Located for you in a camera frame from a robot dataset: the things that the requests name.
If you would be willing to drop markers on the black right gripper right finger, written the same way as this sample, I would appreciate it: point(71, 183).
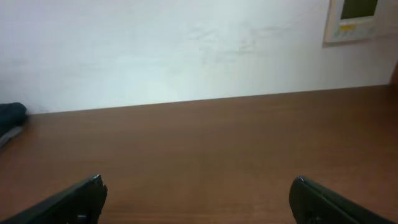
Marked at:
point(312, 203)

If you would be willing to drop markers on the white framed wall panel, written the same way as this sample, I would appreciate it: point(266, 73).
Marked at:
point(357, 20)

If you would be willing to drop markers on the navy blue shorts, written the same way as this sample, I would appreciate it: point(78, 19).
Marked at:
point(12, 115)

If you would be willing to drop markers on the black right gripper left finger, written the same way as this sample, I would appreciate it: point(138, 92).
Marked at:
point(81, 203)

